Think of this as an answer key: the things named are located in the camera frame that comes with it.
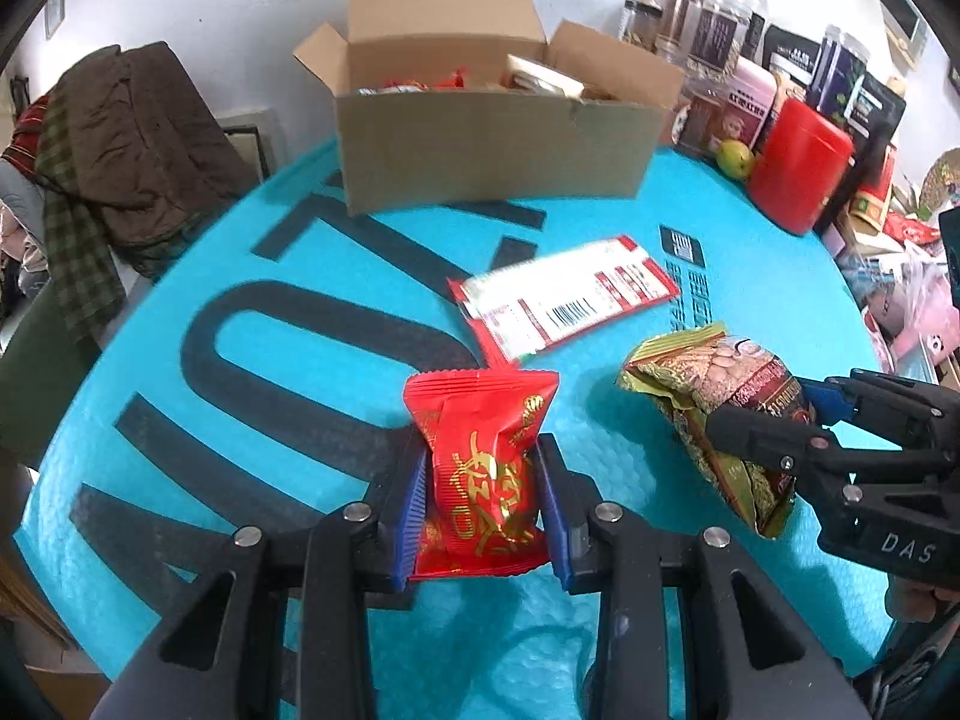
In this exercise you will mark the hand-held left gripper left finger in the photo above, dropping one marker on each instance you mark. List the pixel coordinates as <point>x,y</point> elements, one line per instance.
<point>411,525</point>

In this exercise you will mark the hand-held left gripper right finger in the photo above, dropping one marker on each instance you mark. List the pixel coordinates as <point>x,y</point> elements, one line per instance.
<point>553,525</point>

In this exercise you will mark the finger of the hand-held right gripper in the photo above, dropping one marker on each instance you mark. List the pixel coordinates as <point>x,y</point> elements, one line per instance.
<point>750,431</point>
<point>825,399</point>

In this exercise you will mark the gold and green nut packet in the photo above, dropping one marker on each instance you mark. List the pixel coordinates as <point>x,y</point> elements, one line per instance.
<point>705,375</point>

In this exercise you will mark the red packet with gold print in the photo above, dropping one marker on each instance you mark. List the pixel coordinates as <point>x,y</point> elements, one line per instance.
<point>480,465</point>

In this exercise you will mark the cardboard box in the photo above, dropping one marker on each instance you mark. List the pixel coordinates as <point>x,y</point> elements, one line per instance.
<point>487,150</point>

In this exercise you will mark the person's right hand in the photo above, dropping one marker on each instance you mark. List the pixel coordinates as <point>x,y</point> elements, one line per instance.
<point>919,600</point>

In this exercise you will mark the pink plastic bag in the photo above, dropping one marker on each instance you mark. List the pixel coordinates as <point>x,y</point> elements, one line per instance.
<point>926,292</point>

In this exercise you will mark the red and green small box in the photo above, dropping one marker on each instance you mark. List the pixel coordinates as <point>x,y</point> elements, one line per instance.
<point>877,187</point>

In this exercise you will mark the red and white flat packet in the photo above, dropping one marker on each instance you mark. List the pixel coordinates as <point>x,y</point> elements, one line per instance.
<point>562,300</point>

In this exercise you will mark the red canister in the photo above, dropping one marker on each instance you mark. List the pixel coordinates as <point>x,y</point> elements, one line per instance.
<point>799,165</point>

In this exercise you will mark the green fruit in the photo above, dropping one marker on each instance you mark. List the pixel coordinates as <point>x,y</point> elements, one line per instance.
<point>735,157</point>

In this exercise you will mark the black pouch with blue label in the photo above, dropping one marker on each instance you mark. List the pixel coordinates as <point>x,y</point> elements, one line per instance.
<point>877,116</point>

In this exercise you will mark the small jar with brown contents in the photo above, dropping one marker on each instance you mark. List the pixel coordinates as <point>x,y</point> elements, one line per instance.
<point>701,124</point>

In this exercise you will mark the pink bottle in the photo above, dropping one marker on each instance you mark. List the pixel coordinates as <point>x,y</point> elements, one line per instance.
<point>750,101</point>

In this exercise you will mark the black pouch bag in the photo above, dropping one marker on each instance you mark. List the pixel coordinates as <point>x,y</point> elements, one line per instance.
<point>840,71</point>

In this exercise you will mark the black pouch with white label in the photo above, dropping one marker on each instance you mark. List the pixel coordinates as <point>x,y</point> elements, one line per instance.
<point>791,52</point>

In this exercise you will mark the clear jar with black label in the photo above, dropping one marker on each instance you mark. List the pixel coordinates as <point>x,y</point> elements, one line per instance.
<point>716,34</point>

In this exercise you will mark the clear jar with dark contents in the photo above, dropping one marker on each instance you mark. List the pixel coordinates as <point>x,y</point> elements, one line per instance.
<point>751,22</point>

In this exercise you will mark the clear jar with brown label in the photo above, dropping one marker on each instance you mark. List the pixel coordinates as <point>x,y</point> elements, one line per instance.
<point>679,19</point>

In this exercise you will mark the dark green seat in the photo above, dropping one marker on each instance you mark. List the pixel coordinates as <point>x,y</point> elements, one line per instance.
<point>30,375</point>

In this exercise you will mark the white framed panel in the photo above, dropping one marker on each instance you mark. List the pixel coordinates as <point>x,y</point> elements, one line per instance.
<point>251,136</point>

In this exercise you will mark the dark lid jar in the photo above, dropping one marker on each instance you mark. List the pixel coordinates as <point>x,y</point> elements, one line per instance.
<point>640,19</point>

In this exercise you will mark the green plaid cloth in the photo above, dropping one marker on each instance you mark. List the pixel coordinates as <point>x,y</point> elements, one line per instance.
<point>75,240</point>

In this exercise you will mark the brown quilted jacket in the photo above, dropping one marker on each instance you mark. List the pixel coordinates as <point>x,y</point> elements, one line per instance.
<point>135,135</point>

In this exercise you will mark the red plaid cloth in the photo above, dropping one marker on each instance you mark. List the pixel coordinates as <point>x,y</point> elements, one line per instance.
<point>22,142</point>

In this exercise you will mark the wall intercom screen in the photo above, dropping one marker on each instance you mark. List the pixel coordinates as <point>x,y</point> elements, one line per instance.
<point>892,7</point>

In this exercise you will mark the small wall picture frame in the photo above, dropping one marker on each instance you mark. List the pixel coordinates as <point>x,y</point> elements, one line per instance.
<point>54,9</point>

